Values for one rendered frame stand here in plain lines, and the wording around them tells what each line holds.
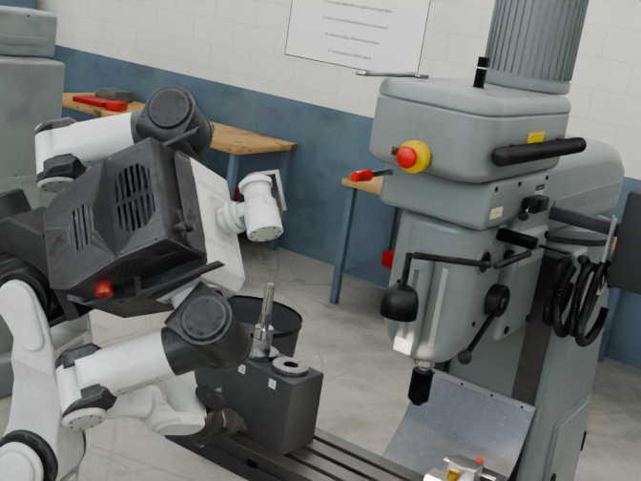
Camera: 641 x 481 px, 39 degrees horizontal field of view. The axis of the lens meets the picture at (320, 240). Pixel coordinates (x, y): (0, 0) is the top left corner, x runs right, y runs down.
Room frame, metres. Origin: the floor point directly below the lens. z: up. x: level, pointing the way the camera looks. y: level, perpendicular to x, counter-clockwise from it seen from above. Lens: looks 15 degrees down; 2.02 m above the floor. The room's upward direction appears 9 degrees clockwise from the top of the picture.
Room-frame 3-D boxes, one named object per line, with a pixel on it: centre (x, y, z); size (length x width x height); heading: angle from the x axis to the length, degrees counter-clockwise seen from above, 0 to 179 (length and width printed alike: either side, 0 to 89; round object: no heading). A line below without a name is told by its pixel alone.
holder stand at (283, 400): (2.06, 0.06, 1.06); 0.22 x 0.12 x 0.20; 53
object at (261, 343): (2.09, 0.10, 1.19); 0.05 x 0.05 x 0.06
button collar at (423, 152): (1.68, -0.15, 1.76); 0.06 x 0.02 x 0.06; 58
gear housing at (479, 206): (1.91, -0.29, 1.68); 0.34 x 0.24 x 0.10; 148
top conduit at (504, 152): (1.83, -0.41, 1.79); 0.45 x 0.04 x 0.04; 148
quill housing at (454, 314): (1.88, -0.27, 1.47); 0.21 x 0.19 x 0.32; 58
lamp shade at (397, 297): (1.65, -0.17, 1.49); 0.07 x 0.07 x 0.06
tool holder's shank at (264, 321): (2.09, 0.10, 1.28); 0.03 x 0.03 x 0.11
